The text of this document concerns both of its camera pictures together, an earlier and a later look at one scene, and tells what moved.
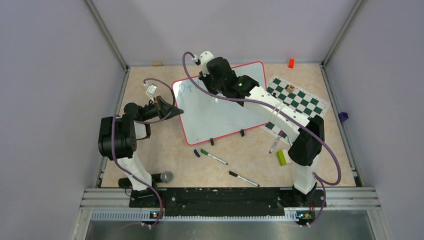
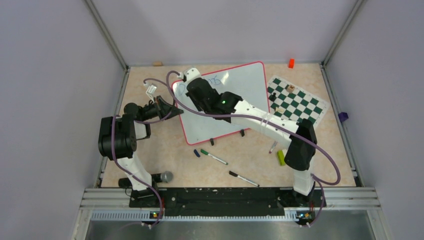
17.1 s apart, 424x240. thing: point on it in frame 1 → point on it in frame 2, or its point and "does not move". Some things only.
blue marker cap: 196,153 does not move
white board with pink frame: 206,116 does not move
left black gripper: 161,108 does not move
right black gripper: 204,79 → 188,93
